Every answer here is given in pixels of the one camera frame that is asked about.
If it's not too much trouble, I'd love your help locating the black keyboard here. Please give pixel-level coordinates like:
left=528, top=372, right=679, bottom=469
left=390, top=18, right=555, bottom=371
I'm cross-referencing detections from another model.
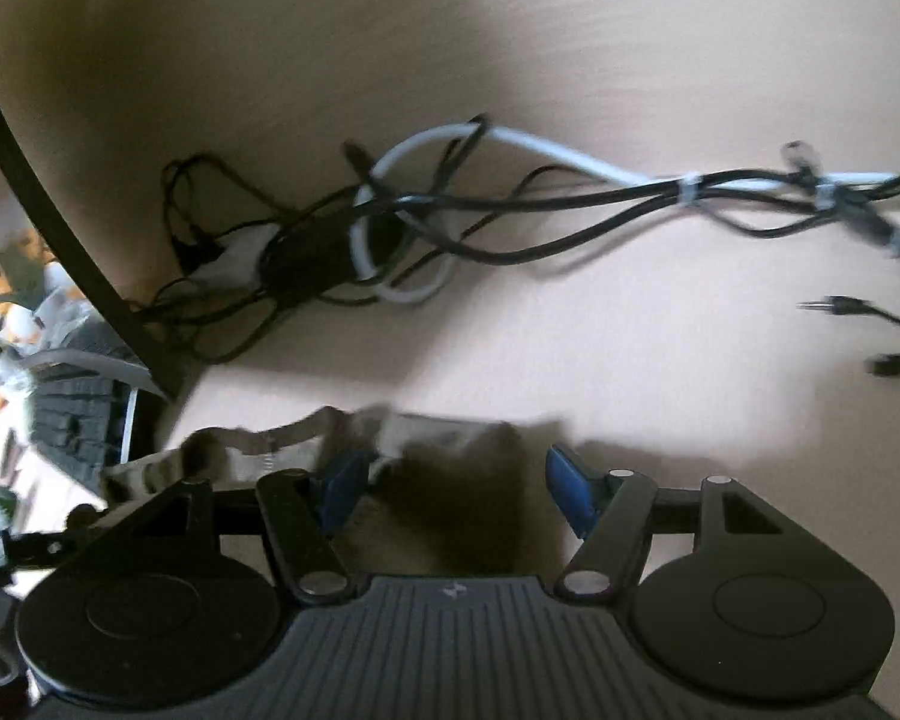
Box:
left=27, top=349, right=139, bottom=494

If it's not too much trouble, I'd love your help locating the brown polka dot garment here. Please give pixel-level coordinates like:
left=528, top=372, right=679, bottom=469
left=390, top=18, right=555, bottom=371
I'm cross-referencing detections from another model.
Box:
left=102, top=406, right=562, bottom=578

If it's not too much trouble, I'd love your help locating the white cable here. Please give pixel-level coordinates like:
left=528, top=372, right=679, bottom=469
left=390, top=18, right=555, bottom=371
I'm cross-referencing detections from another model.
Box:
left=347, top=122, right=900, bottom=308

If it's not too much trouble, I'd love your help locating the black cable bundle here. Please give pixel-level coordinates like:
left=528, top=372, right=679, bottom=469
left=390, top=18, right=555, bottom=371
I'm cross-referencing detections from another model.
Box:
left=129, top=112, right=900, bottom=380

